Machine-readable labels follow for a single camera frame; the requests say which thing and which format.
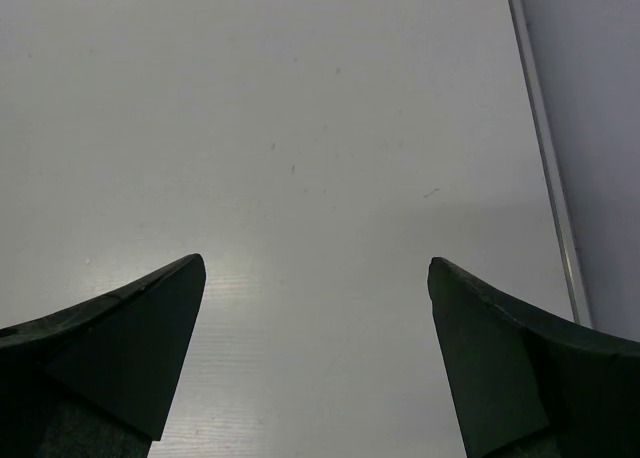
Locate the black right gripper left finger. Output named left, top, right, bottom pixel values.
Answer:
left=1, top=254, right=206, bottom=457

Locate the aluminium table edge rail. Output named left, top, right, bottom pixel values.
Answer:
left=508, top=0, right=593, bottom=328

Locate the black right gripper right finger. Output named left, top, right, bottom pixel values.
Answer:
left=427, top=257, right=639, bottom=457

